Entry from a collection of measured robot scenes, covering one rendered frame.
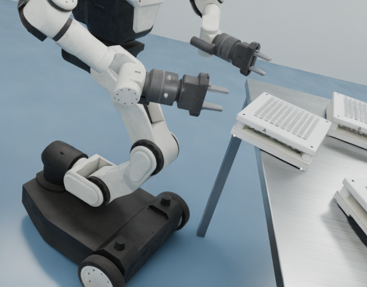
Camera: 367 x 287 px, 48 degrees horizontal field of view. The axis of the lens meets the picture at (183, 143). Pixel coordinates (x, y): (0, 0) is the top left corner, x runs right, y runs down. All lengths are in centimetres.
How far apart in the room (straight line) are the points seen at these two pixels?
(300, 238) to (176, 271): 104
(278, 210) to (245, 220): 131
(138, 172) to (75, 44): 67
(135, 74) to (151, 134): 46
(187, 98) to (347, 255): 54
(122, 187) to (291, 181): 77
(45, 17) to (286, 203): 71
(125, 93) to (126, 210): 94
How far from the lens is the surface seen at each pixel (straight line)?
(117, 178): 168
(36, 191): 193
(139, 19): 140
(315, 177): 122
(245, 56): 148
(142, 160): 150
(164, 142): 152
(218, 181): 190
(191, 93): 108
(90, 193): 175
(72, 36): 100
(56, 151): 188
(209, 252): 207
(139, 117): 149
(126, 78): 105
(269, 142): 123
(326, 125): 137
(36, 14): 102
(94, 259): 165
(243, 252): 214
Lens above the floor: 145
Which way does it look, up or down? 32 degrees down
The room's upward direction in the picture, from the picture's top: 17 degrees clockwise
